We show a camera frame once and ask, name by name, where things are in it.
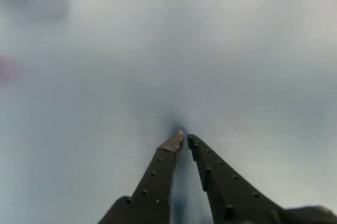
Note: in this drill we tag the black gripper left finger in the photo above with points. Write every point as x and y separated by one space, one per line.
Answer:
152 181

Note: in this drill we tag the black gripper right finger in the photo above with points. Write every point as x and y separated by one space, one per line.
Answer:
231 197

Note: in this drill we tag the dark blue table mat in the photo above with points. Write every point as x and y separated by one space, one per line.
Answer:
184 63

